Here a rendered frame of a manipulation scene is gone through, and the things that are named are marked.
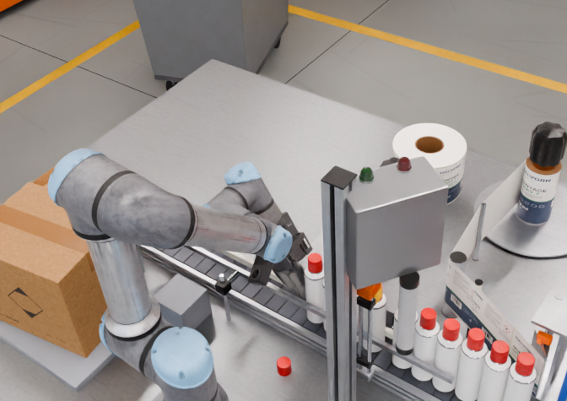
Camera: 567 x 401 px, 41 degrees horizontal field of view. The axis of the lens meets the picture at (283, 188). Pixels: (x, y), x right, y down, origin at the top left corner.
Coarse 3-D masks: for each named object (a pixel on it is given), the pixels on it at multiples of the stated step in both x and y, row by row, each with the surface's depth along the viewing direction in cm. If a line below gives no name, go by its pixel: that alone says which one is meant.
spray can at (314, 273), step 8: (312, 256) 170; (320, 256) 170; (312, 264) 169; (320, 264) 170; (312, 272) 171; (320, 272) 171; (312, 280) 171; (320, 280) 171; (312, 288) 173; (320, 288) 173; (312, 296) 175; (320, 296) 175; (312, 304) 177; (320, 304) 177; (312, 320) 181; (320, 320) 180
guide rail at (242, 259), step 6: (222, 252) 199; (228, 252) 197; (234, 252) 196; (234, 258) 197; (240, 258) 195; (246, 258) 194; (246, 264) 195; (252, 264) 193; (270, 276) 191; (276, 276) 189; (282, 282) 189; (390, 330) 174; (390, 336) 175
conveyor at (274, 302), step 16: (176, 256) 202; (192, 256) 201; (224, 256) 201; (208, 272) 196; (224, 272) 196; (240, 288) 192; (256, 288) 191; (288, 288) 191; (272, 304) 187; (288, 304) 187; (304, 320) 183; (384, 352) 174; (384, 368) 171; (416, 384) 167; (432, 384) 167; (448, 400) 164
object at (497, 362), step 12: (492, 348) 149; (504, 348) 148; (492, 360) 151; (504, 360) 149; (492, 372) 151; (504, 372) 150; (480, 384) 157; (492, 384) 153; (504, 384) 153; (480, 396) 158; (492, 396) 156
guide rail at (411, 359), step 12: (204, 252) 190; (228, 264) 187; (276, 288) 180; (288, 300) 179; (300, 300) 177; (312, 312) 175; (324, 312) 174; (372, 336) 168; (384, 348) 166; (408, 360) 163; (420, 360) 162; (432, 372) 160; (444, 372) 159
